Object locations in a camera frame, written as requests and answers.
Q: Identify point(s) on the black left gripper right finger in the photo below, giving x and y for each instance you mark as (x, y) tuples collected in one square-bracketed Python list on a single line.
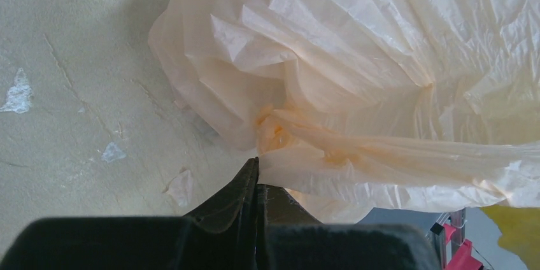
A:
[(288, 237)]

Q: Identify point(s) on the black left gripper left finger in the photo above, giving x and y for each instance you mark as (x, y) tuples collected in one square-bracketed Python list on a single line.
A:
[(218, 234)]

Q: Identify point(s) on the translucent banana print plastic bag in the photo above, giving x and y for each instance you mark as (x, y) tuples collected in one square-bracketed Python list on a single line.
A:
[(424, 105)]

